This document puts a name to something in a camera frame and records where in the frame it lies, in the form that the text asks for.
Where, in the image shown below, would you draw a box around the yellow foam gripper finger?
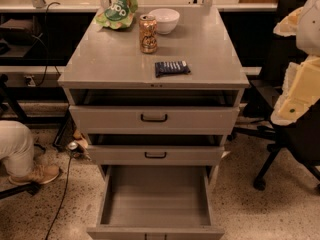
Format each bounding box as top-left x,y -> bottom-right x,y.
271,56 -> 320,125

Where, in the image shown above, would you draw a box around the dark blue rxbar wrapper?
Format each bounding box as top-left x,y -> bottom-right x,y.
155,61 -> 191,78

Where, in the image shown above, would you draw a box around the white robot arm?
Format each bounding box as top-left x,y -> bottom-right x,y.
271,0 -> 320,126

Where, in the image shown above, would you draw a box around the grey drawer cabinet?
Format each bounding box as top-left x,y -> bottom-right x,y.
57,4 -> 251,192

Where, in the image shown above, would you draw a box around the grey open bottom drawer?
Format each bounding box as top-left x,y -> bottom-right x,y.
87,166 -> 224,240

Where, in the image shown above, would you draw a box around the grey middle drawer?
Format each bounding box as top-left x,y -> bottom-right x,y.
88,145 -> 224,166

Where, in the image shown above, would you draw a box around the grey top drawer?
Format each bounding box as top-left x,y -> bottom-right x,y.
70,106 -> 239,135

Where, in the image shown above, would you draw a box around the black office chair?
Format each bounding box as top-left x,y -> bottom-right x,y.
237,0 -> 320,191

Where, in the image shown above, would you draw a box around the white ceramic bowl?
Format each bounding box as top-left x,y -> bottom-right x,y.
149,8 -> 180,34

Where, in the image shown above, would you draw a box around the gold soda can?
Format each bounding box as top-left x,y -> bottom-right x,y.
139,14 -> 157,54

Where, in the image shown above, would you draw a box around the green chip bag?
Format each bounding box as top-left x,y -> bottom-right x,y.
95,0 -> 138,30

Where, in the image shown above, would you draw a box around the tan sneaker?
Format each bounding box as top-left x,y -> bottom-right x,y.
8,165 -> 60,186

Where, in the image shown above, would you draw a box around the dark box on shelf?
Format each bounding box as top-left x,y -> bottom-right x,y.
0,19 -> 42,45

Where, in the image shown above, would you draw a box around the person leg beige trousers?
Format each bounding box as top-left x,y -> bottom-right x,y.
0,120 -> 34,177

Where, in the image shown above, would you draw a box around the black top drawer handle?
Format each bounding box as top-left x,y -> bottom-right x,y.
140,114 -> 168,123

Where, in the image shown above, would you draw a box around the black drawer handle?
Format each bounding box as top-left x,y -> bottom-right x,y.
144,152 -> 167,159
140,114 -> 168,123

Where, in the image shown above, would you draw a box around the black middle drawer handle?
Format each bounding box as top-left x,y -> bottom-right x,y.
144,152 -> 167,159

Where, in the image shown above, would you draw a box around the black floor cable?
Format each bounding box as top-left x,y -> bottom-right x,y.
43,152 -> 75,240

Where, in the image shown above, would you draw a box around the black hanging cable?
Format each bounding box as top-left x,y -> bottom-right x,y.
31,1 -> 62,88

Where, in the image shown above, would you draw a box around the wall power outlet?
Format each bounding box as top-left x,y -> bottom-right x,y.
25,75 -> 36,87

